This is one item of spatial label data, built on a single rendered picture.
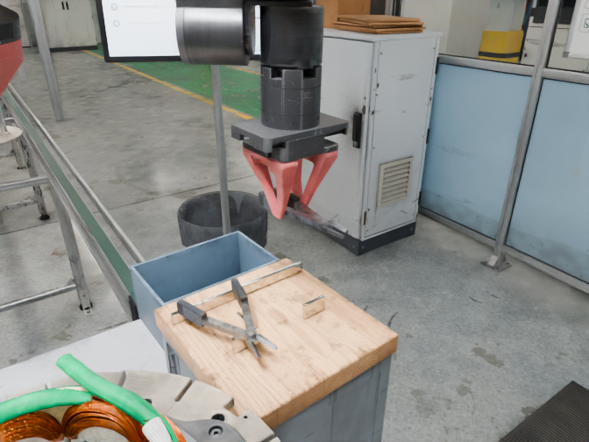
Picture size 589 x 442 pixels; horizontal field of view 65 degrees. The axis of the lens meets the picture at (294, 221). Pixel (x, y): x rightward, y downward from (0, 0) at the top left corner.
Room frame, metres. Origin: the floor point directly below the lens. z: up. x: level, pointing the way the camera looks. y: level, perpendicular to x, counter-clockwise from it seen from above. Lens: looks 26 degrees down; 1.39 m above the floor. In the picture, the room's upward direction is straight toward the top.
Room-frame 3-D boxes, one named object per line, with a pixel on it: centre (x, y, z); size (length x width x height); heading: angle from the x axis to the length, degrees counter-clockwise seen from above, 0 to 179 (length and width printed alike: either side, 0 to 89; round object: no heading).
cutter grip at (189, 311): (0.39, 0.11, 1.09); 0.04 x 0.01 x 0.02; 53
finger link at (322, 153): (0.45, 0.00, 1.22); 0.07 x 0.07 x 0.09; 38
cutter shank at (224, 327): (0.37, 0.07, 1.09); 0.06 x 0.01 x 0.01; 62
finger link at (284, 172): (0.45, 0.01, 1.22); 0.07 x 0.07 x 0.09; 38
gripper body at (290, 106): (0.45, 0.00, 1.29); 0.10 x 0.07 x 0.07; 128
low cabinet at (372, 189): (2.86, -0.29, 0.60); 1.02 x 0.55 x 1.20; 35
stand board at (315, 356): (0.41, 0.02, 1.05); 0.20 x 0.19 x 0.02; 38
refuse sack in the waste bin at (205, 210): (1.79, 0.31, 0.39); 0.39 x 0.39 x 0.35
